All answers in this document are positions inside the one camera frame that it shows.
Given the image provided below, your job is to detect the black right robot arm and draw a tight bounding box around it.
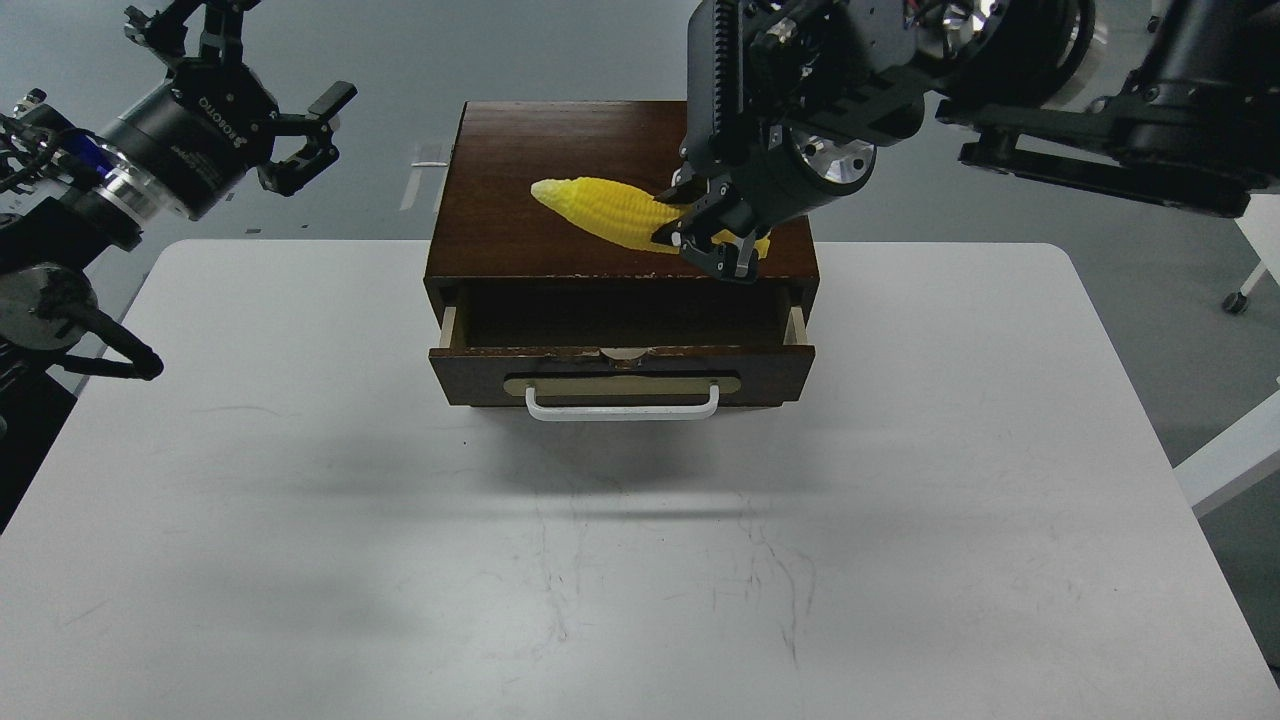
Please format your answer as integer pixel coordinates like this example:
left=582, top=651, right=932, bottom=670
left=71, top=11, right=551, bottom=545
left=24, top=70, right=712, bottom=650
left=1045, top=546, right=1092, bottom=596
left=650, top=1, right=1277, bottom=283

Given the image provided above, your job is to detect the dark wooden drawer cabinet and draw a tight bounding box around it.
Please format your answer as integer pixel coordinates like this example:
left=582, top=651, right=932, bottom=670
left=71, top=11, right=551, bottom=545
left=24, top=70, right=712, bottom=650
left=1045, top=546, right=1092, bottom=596
left=424, top=100, right=820, bottom=324

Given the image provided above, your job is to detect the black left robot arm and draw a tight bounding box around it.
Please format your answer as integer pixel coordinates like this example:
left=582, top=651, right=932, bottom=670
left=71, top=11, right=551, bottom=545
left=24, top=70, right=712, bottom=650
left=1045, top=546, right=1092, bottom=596
left=1, top=1, right=357, bottom=402

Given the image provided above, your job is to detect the yellow corn cob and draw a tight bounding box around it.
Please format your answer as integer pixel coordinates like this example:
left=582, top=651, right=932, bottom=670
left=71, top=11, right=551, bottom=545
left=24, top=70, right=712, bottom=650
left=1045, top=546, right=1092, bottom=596
left=530, top=176, right=773, bottom=261

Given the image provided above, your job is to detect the dark wooden drawer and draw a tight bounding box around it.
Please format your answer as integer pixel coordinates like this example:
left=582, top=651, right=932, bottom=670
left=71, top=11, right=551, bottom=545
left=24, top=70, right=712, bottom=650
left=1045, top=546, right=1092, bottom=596
left=429, top=279, right=817, bottom=407

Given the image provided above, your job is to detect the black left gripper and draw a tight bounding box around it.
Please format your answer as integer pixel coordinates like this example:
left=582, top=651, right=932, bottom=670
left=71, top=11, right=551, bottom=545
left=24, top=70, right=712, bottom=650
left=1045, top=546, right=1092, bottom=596
left=95, top=0, right=358, bottom=222

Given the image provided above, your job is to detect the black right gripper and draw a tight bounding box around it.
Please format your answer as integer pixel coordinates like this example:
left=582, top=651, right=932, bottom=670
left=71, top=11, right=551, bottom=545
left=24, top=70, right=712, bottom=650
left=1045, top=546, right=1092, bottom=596
left=652, top=129, right=878, bottom=284

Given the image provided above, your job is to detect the white drawer handle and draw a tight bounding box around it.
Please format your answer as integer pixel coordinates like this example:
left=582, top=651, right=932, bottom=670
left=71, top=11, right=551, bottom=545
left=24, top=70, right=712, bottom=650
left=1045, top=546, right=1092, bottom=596
left=524, top=384, right=721, bottom=421

